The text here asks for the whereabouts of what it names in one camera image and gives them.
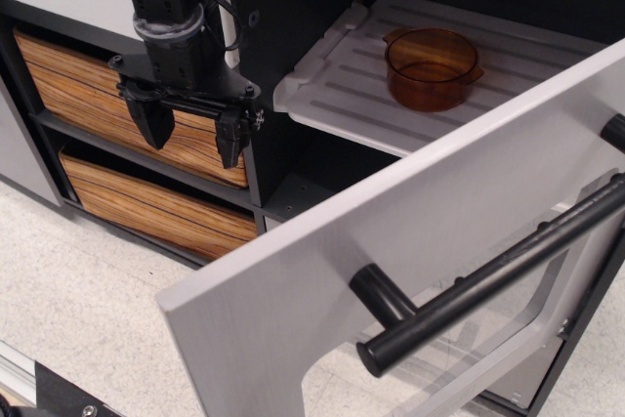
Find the grey oven rack shelf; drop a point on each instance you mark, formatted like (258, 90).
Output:
(340, 85)

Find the upper wood-grain storage bin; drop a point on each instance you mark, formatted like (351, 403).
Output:
(81, 91)

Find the black oven door handle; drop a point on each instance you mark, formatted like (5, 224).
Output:
(407, 327)

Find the grey lower drawer front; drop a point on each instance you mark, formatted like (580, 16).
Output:
(520, 386)

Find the dark toy kitchen cabinet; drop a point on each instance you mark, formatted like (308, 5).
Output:
(80, 293)

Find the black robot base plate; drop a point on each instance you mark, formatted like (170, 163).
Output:
(46, 393)

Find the wood-grain storage bin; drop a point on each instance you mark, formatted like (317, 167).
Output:
(81, 91)
(135, 198)

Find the amber transparent toy pot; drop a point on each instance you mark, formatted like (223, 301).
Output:
(430, 69)

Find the lower wood-grain storage bin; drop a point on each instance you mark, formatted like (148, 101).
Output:
(135, 198)

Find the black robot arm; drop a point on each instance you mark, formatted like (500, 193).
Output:
(171, 21)

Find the grey toy oven door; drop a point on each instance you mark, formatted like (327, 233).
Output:
(250, 326)

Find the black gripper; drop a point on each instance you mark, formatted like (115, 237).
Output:
(193, 77)

